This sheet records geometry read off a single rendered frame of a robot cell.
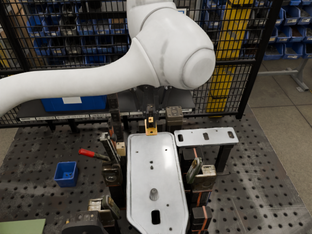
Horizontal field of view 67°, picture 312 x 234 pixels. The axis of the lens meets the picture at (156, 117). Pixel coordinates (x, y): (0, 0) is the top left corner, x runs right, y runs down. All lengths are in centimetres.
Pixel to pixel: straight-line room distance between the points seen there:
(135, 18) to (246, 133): 124
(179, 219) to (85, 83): 61
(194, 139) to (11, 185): 100
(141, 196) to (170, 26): 67
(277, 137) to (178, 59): 240
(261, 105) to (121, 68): 270
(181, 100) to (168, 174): 45
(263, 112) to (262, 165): 152
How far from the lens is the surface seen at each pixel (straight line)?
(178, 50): 39
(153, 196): 90
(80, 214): 81
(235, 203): 131
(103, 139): 83
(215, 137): 113
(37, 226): 132
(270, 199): 139
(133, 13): 54
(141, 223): 89
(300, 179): 249
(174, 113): 113
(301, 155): 268
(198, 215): 92
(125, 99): 126
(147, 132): 78
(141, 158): 102
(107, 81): 44
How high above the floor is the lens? 183
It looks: 44 degrees down
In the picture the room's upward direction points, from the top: straight up
